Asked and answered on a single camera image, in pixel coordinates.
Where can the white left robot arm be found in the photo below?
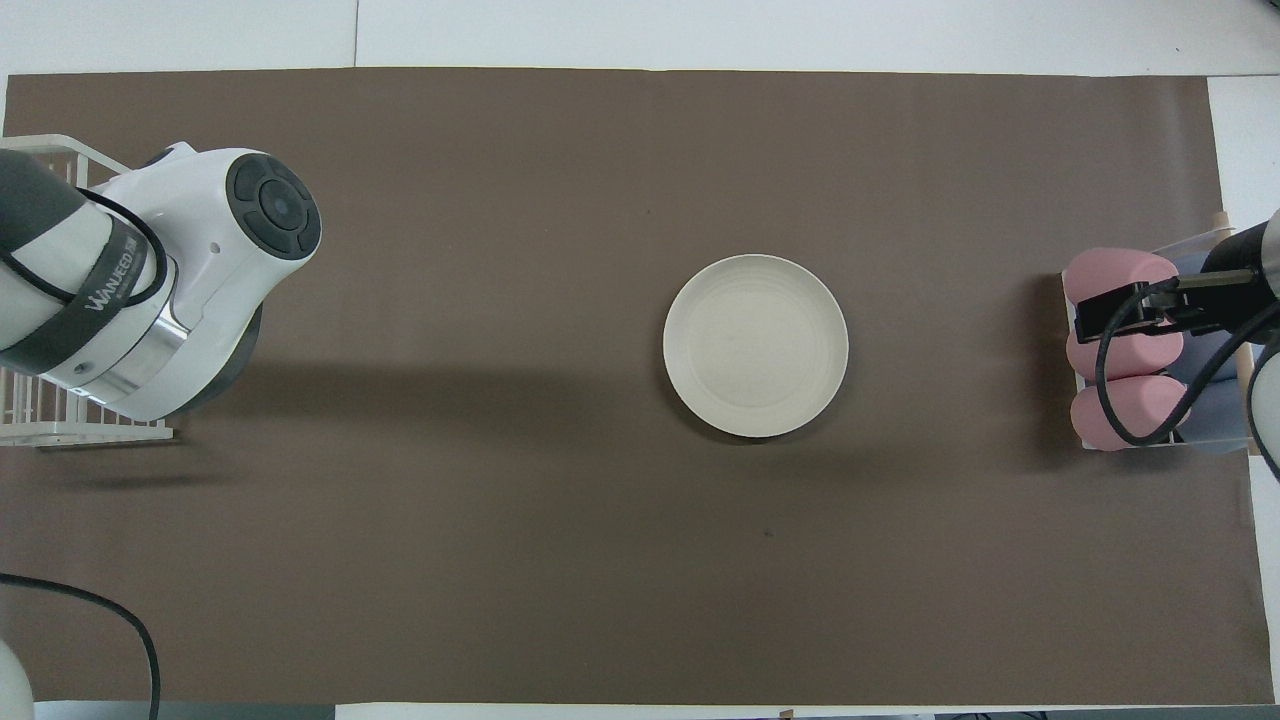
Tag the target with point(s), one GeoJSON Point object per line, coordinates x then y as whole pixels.
{"type": "Point", "coordinates": [200, 260]}

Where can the pink plastic cup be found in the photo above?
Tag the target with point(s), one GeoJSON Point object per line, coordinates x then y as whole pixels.
{"type": "Point", "coordinates": [1110, 268]}
{"type": "Point", "coordinates": [1140, 405]}
{"type": "Point", "coordinates": [1135, 355]}

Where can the brown table mat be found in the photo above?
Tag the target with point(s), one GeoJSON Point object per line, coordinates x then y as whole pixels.
{"type": "Point", "coordinates": [500, 500]}

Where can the cup rack with wooden rod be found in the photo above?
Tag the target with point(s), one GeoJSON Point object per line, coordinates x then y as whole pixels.
{"type": "Point", "coordinates": [1075, 320]}

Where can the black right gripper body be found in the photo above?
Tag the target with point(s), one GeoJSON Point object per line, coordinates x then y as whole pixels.
{"type": "Point", "coordinates": [1240, 255]}

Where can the white round plate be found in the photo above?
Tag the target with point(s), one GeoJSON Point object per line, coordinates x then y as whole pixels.
{"type": "Point", "coordinates": [755, 345]}

